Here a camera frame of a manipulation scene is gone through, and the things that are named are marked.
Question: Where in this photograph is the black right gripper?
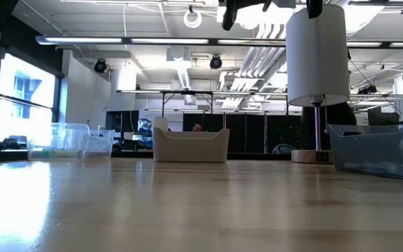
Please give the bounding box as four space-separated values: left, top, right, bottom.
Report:
221 0 325 32

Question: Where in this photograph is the white shade table lamp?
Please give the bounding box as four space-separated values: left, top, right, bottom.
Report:
285 3 351 165

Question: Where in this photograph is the black round ceiling speaker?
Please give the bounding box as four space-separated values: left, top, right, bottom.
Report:
209 55 223 70
93 58 108 74

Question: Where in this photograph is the long ceiling light bar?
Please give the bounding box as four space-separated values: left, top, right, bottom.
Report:
35 34 403 49

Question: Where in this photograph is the white chair back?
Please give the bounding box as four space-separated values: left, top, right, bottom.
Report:
272 143 296 155

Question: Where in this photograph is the black monitor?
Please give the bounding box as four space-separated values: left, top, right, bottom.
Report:
367 106 400 126
105 110 140 141

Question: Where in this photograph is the beige plastic bin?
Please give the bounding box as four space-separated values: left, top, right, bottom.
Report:
151 117 231 164

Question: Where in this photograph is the dark grey translucent bin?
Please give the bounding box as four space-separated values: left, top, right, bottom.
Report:
327 106 403 182

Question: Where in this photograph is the blue office chair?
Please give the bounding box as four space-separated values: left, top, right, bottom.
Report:
137 118 153 148

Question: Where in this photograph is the clear plastic container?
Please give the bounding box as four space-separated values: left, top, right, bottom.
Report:
26 122 115 160

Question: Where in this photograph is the large window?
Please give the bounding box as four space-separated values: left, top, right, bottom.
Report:
0 52 62 148

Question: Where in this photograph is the white ring lamp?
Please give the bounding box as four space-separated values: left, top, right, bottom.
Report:
183 8 203 29

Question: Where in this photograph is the silver ventilation duct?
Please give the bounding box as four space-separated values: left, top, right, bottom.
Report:
166 45 197 106

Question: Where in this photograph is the black partition wall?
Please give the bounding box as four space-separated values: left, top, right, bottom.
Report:
183 112 302 154

